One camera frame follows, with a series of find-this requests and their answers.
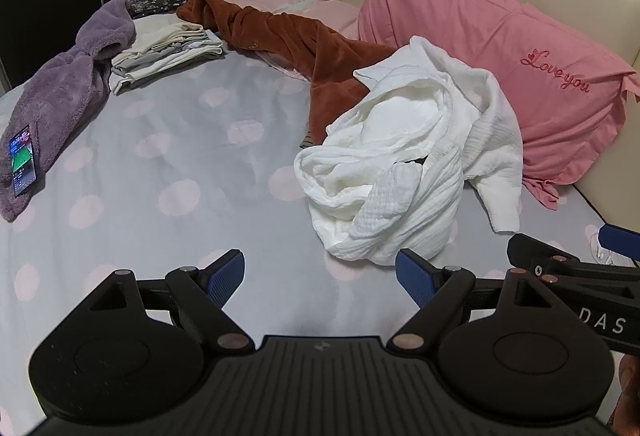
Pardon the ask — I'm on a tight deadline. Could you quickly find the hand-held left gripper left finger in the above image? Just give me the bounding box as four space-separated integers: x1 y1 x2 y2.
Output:
87 250 256 357

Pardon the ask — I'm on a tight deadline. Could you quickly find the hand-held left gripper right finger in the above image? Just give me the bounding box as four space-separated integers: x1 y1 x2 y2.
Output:
387 248 556 357

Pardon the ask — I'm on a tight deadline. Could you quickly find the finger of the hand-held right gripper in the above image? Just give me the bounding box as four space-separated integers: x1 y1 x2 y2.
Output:
597 222 640 263
506 232 601 288

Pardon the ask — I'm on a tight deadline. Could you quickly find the white muslin garment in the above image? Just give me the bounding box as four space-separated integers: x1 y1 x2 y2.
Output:
294 36 523 266

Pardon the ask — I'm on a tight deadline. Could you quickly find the person's right forearm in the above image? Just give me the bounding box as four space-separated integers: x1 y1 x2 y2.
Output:
612 353 640 436

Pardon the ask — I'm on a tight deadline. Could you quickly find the stack of folded light clothes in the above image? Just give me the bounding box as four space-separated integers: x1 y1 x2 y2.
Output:
110 21 224 97

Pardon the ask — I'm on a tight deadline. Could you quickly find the grey polka dot bed sheet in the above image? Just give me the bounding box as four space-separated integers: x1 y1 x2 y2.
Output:
0 16 640 417

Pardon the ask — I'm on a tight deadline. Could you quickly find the smartphone with lit screen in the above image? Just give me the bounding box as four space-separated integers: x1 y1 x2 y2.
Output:
7 125 38 198

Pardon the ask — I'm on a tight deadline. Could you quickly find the pink embroidered pillow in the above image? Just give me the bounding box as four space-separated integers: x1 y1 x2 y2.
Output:
357 0 640 212

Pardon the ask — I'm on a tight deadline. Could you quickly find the brown fleece garment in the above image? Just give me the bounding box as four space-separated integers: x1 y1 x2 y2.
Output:
176 0 396 149

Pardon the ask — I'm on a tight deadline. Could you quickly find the purple fleece garment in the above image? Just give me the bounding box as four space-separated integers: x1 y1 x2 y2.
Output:
0 0 137 223

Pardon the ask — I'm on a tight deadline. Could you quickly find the dark patterned cloth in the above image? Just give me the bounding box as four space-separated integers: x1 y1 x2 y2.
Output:
127 0 193 19

